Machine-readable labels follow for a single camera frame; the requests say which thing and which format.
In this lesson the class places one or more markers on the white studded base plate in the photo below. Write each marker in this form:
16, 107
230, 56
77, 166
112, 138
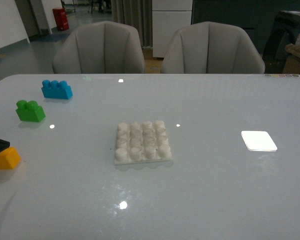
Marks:
144, 142

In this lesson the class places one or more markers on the white drawer cabinet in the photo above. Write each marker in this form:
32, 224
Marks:
167, 17

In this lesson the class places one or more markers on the grey curtain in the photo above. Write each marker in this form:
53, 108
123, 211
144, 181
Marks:
135, 13

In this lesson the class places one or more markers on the right grey armchair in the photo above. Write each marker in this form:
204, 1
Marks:
212, 48

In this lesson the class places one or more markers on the left grey armchair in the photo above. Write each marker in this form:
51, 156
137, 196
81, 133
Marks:
104, 47

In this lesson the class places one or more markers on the yellow toy block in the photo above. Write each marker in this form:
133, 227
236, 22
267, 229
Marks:
9, 158

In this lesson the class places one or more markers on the black machine at right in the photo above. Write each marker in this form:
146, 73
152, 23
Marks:
285, 30

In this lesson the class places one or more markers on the grey armchair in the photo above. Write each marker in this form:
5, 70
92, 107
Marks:
104, 47
212, 48

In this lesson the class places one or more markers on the dark grey counter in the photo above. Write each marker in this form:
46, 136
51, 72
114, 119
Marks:
249, 14

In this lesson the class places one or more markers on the blue toy block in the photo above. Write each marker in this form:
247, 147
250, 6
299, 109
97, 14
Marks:
56, 89

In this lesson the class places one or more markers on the red box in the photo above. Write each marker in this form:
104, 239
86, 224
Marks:
60, 17

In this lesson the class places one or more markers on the green toy block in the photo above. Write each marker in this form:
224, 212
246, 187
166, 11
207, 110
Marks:
30, 111

